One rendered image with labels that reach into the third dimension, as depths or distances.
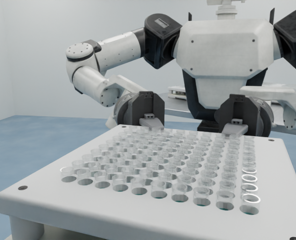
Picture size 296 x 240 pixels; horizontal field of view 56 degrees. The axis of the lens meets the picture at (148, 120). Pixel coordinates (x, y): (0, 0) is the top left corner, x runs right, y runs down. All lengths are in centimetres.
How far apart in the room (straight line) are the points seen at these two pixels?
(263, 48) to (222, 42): 11
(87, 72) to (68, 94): 450
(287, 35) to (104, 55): 51
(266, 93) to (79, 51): 50
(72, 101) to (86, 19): 146
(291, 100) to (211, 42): 30
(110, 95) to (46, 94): 477
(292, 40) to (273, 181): 61
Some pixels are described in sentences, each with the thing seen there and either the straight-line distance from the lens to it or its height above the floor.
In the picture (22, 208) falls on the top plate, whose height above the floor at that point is 103.
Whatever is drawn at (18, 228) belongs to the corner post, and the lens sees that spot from 28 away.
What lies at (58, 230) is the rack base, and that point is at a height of 100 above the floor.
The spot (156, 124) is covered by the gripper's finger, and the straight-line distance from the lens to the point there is 42.
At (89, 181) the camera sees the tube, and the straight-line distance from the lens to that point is 26.
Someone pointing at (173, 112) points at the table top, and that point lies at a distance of 152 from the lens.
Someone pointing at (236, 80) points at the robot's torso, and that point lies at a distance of 83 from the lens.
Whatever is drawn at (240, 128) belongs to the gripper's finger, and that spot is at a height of 105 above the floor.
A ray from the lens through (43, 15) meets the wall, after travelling 541.
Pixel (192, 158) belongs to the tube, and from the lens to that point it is 29.
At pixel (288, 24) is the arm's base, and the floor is 123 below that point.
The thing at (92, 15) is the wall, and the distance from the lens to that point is 503.
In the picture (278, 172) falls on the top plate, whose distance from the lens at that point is 30.
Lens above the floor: 116
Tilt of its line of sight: 14 degrees down
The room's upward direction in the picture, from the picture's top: straight up
